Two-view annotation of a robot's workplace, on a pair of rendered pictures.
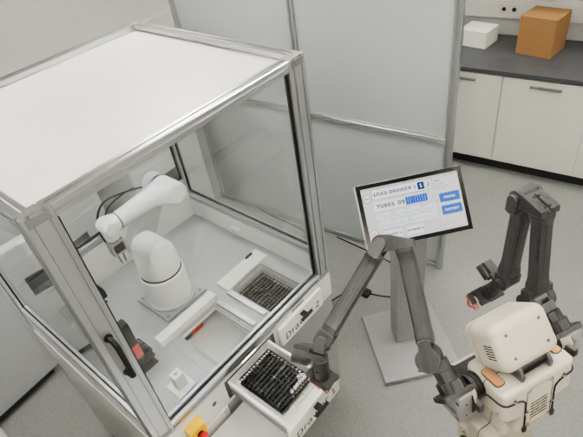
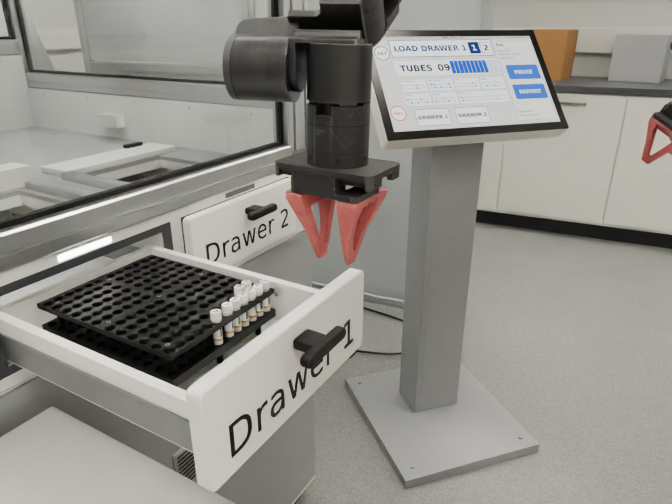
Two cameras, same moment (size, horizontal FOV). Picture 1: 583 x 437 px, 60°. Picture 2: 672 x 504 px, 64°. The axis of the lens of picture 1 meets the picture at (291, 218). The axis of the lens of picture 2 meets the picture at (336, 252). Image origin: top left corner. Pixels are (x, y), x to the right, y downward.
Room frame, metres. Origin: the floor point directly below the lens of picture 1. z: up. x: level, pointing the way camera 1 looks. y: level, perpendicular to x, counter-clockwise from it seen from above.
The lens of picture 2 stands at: (0.53, 0.12, 1.21)
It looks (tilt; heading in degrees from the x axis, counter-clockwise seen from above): 23 degrees down; 345
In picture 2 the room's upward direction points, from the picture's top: straight up
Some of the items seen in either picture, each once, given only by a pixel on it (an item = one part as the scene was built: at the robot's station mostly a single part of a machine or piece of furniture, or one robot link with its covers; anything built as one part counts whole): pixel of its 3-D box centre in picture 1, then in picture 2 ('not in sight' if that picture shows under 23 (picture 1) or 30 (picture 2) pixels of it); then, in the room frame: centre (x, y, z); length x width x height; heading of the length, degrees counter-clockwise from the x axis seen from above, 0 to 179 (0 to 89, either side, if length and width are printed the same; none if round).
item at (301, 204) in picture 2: not in sight; (334, 214); (1.01, -0.01, 1.04); 0.07 x 0.07 x 0.09; 44
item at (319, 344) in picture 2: (319, 407); (314, 342); (0.99, 0.01, 0.91); 0.07 x 0.04 x 0.01; 134
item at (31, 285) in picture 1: (24, 278); not in sight; (1.27, 0.92, 1.52); 0.87 x 0.01 x 0.86; 44
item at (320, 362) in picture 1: (318, 361); (332, 72); (1.01, -0.01, 1.17); 0.07 x 0.06 x 0.07; 61
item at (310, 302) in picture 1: (301, 316); (246, 225); (1.46, 0.03, 0.87); 0.29 x 0.02 x 0.11; 134
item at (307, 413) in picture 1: (314, 407); (293, 361); (1.01, 0.03, 0.87); 0.29 x 0.02 x 0.11; 134
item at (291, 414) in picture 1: (273, 381); (157, 320); (1.16, 0.18, 0.86); 0.40 x 0.26 x 0.06; 44
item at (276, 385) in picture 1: (275, 381); (162, 318); (1.16, 0.17, 0.87); 0.22 x 0.18 x 0.06; 44
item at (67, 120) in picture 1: (100, 98); not in sight; (1.62, 0.56, 1.95); 0.94 x 0.87 x 0.02; 134
